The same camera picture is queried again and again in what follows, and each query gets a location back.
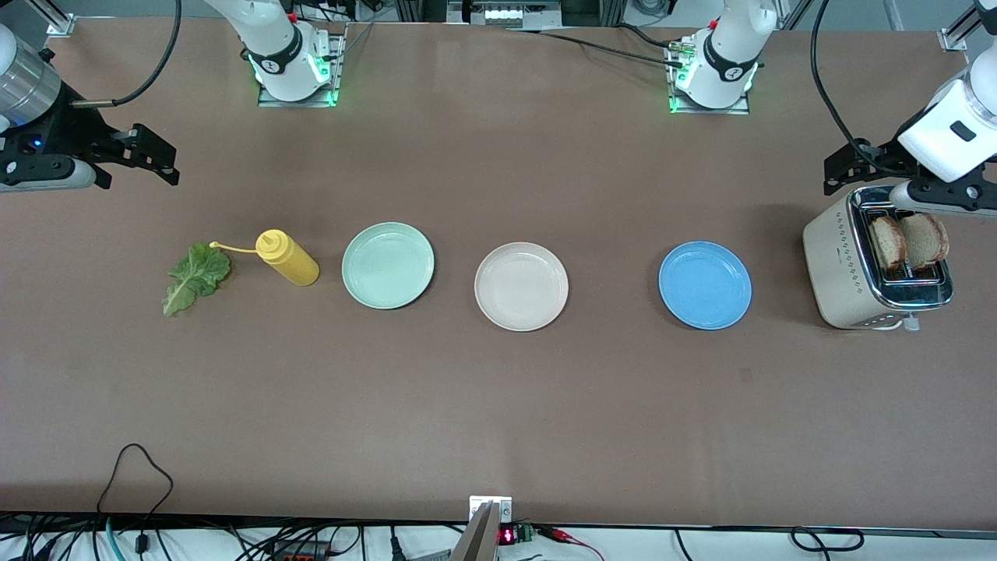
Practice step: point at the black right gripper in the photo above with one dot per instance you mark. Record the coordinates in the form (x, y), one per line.
(64, 131)

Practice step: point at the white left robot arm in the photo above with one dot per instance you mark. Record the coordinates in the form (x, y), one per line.
(732, 47)

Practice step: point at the blue plate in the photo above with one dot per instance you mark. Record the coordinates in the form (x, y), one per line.
(705, 285)

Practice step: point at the brown crust bread slice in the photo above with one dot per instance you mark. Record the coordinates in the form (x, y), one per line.
(927, 238)
(886, 243)

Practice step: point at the pale green plate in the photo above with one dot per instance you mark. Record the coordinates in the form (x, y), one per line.
(387, 265)

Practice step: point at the yellow mustard squeeze bottle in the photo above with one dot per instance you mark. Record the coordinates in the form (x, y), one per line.
(292, 265)

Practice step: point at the black device with lit panel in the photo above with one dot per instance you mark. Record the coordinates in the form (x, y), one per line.
(510, 14)

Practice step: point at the cream and chrome toaster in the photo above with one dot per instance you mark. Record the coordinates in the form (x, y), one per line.
(837, 265)

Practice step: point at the aluminium frame corner bracket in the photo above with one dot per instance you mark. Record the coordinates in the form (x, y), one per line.
(954, 39)
(58, 23)

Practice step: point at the beige plate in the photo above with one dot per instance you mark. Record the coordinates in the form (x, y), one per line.
(520, 287)

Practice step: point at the red LED display module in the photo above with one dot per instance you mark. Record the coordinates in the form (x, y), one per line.
(507, 536)

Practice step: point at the red clip lead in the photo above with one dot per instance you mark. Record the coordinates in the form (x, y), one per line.
(561, 534)

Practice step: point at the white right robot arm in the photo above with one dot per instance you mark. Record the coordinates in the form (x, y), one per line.
(280, 39)

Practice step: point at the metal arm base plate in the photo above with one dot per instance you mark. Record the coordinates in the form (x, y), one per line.
(713, 111)
(337, 78)

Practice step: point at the grey metal bar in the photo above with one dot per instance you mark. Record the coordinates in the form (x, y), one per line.
(477, 541)

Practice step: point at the green lettuce leaf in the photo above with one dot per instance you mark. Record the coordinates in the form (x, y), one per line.
(195, 276)

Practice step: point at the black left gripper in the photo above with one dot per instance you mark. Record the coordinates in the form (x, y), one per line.
(871, 159)

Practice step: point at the small silver metal bracket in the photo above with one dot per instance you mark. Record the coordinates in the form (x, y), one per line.
(477, 506)

